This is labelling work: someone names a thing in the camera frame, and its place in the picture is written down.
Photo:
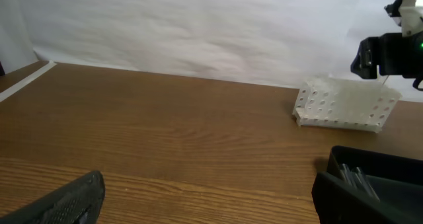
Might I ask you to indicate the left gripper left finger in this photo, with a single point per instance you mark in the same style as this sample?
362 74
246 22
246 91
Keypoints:
66 204

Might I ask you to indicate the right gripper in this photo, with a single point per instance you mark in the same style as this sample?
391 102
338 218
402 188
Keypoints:
395 55

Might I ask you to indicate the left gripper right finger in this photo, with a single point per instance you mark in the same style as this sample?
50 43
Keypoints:
337 204

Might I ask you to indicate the clear test tube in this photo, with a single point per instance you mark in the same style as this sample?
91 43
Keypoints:
345 172
363 181

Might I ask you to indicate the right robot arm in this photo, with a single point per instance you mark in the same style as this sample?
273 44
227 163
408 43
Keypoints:
420 47

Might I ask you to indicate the white test tube rack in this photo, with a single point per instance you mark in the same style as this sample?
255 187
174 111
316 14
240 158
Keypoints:
343 101

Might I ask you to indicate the black tray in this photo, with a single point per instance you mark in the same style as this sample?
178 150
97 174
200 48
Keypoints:
380 158

